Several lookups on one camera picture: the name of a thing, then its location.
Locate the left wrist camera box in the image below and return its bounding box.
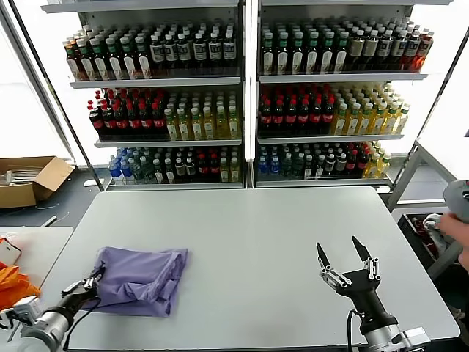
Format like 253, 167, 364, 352
0, 296, 43, 323

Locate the cola bottle red cap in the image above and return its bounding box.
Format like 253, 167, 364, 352
346, 150, 358, 179
86, 103, 106, 139
309, 97, 323, 133
100, 103, 117, 139
126, 103, 142, 139
297, 97, 311, 133
208, 153, 220, 183
113, 104, 130, 139
258, 97, 272, 133
284, 97, 298, 133
152, 103, 166, 139
139, 103, 154, 139
322, 95, 336, 133
271, 97, 285, 133
197, 154, 209, 183
356, 149, 369, 179

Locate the purple t-shirt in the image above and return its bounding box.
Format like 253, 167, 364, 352
86, 246, 190, 318

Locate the grey white cloth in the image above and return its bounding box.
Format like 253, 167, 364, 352
423, 213, 462, 254

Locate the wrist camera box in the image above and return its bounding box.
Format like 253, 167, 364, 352
0, 296, 43, 323
399, 327, 432, 352

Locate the grey diagonal frame pole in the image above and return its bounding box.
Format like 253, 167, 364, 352
0, 7, 76, 164

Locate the small white orange box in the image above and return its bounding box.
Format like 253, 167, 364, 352
0, 237, 23, 265

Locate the orange-red tea bottle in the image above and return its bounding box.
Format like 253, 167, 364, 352
416, 32, 435, 73

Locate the black storage bin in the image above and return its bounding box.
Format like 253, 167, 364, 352
397, 212, 469, 271

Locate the black diagonal frame pole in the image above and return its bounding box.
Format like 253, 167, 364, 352
7, 0, 106, 191

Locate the orange cloth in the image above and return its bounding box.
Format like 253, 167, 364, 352
0, 262, 41, 305

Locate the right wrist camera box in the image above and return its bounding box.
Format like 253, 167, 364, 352
399, 327, 432, 352

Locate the red cloth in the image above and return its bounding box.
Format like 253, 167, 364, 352
410, 216, 440, 257

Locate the dark bottle beige label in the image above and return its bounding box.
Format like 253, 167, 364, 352
363, 30, 379, 72
349, 31, 365, 73

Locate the person's hand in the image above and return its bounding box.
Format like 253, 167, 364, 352
437, 213, 469, 243

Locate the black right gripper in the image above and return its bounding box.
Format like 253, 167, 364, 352
316, 235, 399, 333

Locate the dark tea bottle green cap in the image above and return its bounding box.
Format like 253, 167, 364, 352
105, 37, 122, 81
89, 38, 108, 81
75, 39, 95, 81
261, 32, 276, 74
334, 32, 350, 73
306, 32, 320, 73
135, 36, 152, 80
291, 32, 306, 74
276, 32, 290, 74
120, 37, 136, 80
320, 32, 335, 73

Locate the grey metal shelf rack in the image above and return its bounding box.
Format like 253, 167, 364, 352
40, 0, 247, 191
251, 0, 455, 190

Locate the person's forearm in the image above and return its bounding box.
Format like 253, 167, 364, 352
457, 238, 469, 274

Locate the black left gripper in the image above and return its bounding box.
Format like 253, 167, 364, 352
61, 266, 108, 309

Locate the grey handheld device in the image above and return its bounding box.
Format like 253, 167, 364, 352
442, 178, 469, 223

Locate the dark bottle blue-print label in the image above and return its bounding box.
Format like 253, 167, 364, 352
177, 32, 193, 70
149, 33, 166, 73
164, 33, 180, 71
391, 30, 407, 72
377, 30, 393, 72
405, 31, 421, 72
208, 32, 224, 70
222, 32, 237, 70
193, 32, 209, 70

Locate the grey metal frame cart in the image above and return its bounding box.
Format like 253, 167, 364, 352
386, 141, 469, 282

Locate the open cardboard box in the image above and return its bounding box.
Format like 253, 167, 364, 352
0, 156, 76, 210

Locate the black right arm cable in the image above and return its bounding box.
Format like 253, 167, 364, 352
345, 309, 363, 348

